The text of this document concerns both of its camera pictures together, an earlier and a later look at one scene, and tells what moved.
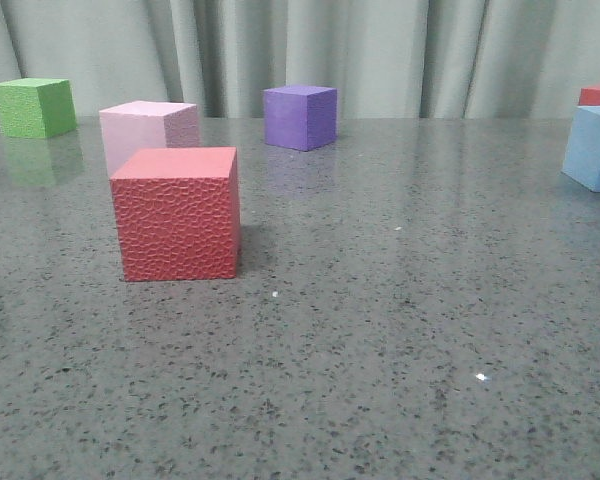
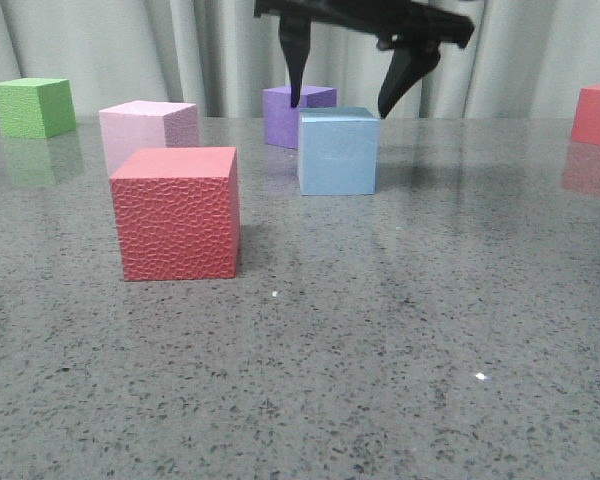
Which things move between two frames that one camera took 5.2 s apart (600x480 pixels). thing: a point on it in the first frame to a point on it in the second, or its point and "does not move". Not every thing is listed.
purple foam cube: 300,117 does not move
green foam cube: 34,107 does not move
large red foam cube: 180,213 does not move
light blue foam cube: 592,153 to 338,151
